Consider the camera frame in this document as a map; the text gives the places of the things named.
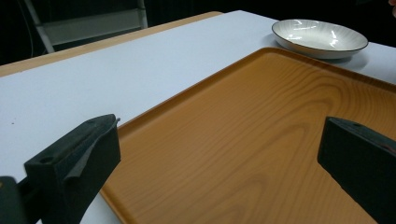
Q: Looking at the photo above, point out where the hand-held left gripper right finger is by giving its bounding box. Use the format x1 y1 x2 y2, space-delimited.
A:
317 116 396 224

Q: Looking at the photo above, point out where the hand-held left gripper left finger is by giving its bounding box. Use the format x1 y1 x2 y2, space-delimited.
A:
23 113 121 224

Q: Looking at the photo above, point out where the wooden tray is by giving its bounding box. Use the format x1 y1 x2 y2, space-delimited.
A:
100 47 396 224

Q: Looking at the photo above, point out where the white bowl with dark rim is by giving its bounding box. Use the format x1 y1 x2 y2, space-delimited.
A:
271 19 370 61

